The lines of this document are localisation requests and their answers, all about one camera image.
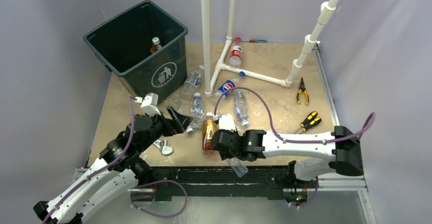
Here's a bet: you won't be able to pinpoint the yellow red tea bottle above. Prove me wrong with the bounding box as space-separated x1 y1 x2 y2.
202 113 218 154

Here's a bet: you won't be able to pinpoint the purple cable loop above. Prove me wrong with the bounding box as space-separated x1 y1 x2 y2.
129 179 189 219

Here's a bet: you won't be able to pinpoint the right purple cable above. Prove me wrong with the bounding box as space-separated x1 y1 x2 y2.
213 86 376 145

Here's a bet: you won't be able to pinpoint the blue label water bottle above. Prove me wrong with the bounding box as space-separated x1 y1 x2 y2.
234 90 249 127

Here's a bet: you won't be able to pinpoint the clear bottle white cap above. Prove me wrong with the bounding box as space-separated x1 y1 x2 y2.
186 93 204 134

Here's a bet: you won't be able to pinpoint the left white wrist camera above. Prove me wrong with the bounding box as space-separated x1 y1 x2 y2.
133 93 161 117

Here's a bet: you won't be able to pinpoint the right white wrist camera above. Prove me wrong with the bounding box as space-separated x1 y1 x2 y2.
213 114 237 132

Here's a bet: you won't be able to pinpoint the small orange bottle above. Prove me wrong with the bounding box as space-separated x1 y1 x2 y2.
150 37 163 54

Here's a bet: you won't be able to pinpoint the clear bottle front edge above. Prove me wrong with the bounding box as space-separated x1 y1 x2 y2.
226 158 249 178

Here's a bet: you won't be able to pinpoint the red label water bottle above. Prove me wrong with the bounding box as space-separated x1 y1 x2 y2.
228 37 243 68

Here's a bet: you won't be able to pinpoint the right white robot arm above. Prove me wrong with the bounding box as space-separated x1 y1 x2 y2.
210 126 364 187

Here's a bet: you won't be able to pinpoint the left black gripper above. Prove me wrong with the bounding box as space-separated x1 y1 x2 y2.
139 105 193 152

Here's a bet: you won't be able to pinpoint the clear bottle near bin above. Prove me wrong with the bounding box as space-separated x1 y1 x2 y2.
180 65 204 96

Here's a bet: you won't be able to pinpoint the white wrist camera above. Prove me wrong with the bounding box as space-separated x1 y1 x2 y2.
213 114 237 132
133 93 161 117

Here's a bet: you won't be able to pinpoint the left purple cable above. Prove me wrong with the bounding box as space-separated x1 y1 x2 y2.
40 96 138 224

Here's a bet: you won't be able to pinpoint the dark green trash bin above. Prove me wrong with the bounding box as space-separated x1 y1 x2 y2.
83 0 188 102

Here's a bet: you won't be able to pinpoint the yellow handle pliers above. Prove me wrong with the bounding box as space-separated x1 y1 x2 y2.
296 77 309 105

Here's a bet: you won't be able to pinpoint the red handle adjustable wrench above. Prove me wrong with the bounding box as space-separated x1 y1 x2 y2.
153 139 174 156

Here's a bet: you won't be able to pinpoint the white PVC pipe frame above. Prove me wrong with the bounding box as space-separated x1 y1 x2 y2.
201 0 339 97

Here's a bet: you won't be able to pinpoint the small pepsi bottle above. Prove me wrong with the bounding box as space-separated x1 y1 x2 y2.
211 71 246 102

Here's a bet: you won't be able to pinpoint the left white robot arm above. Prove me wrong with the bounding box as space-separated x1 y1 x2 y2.
33 105 192 223

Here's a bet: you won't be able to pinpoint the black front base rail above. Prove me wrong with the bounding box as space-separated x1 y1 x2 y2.
152 166 303 201

